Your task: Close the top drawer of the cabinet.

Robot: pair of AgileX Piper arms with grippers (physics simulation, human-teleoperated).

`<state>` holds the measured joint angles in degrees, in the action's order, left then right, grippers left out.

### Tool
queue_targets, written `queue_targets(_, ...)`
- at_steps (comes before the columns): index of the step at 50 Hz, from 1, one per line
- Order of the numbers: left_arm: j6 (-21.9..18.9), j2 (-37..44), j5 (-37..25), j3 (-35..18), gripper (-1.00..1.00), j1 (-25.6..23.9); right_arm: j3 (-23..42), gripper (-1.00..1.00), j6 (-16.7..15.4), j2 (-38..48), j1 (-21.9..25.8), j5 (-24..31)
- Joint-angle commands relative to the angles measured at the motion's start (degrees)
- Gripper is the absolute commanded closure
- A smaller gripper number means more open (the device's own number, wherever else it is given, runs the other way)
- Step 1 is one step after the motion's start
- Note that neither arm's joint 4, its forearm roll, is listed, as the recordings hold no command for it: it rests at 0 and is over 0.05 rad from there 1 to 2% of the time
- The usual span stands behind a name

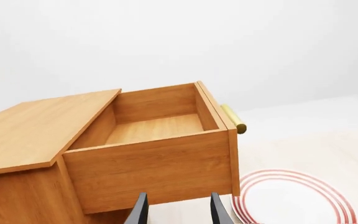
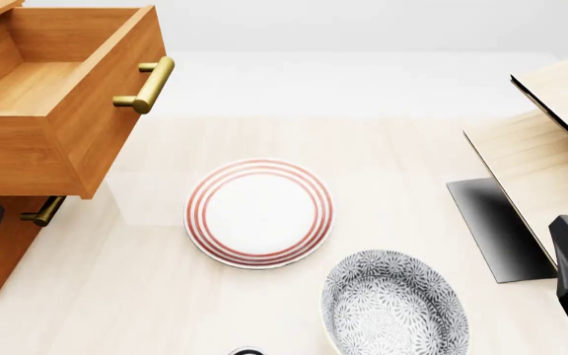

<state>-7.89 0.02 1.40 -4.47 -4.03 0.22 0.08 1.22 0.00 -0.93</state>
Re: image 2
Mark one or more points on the closed wooden drawer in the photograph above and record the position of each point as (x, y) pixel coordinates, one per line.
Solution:
(15, 240)

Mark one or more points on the open wooden drawer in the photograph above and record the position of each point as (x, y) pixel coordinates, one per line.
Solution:
(18, 151)

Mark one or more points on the pale wooden shelf, black base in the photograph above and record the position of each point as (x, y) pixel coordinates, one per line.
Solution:
(535, 159)

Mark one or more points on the grey floral patterned bowl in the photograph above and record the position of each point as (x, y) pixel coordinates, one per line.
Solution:
(392, 307)

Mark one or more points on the black and white mug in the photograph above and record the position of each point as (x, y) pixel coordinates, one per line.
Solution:
(247, 351)

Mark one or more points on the white plate with red rings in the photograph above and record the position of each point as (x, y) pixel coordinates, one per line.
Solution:
(259, 214)

